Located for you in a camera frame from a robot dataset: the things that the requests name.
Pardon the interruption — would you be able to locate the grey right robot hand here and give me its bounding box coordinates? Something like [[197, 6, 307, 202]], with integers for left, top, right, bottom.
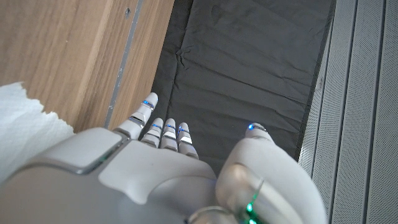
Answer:
[[0, 92, 328, 224]]

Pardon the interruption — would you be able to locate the white paper towel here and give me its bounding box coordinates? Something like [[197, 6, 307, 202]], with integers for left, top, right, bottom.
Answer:
[[0, 82, 76, 184]]

